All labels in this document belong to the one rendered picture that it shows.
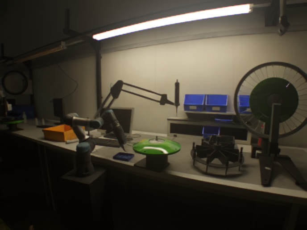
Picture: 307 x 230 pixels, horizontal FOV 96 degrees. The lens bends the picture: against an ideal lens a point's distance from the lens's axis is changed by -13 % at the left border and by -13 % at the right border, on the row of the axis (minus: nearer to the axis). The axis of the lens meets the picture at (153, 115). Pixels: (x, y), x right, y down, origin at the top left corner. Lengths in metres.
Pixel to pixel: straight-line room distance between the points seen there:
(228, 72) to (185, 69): 0.46
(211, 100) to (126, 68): 1.19
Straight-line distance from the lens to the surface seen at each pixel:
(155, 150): 0.92
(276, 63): 1.28
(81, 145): 1.14
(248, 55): 1.85
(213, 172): 1.08
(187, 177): 0.98
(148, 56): 2.09
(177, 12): 1.53
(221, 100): 1.78
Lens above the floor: 1.39
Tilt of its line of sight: 7 degrees down
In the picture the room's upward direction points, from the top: straight up
